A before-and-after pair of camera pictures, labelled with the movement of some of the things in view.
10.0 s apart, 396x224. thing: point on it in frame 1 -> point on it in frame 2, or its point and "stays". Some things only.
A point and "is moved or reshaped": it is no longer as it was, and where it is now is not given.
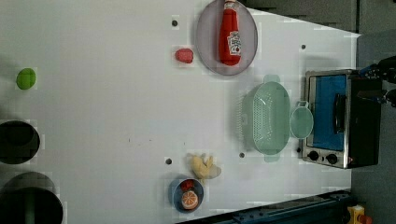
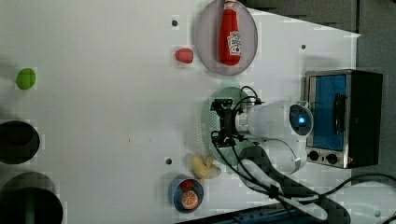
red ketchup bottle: [230, 38] stays
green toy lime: [25, 78] stays
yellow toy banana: [202, 170] stays
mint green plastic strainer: [263, 118] is moved or reshaped
